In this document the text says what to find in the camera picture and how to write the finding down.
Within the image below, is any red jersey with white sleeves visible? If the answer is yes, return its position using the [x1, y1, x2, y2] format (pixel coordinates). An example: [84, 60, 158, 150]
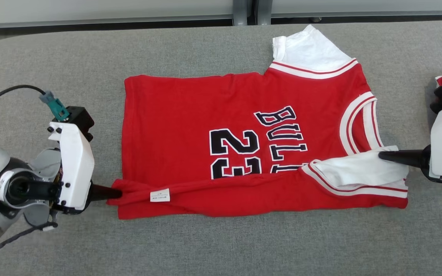
[107, 24, 410, 220]

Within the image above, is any grey partition post with foot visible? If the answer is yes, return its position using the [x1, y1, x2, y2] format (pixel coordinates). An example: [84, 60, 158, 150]
[232, 0, 249, 26]
[256, 0, 273, 26]

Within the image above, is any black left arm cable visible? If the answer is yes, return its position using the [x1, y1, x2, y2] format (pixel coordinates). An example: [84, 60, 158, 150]
[0, 222, 59, 271]
[0, 85, 47, 119]

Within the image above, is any teal left camera cable connector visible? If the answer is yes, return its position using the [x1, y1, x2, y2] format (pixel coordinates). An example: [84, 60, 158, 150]
[39, 90, 71, 122]

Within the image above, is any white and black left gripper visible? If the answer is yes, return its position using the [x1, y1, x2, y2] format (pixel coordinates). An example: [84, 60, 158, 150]
[48, 121, 122, 215]

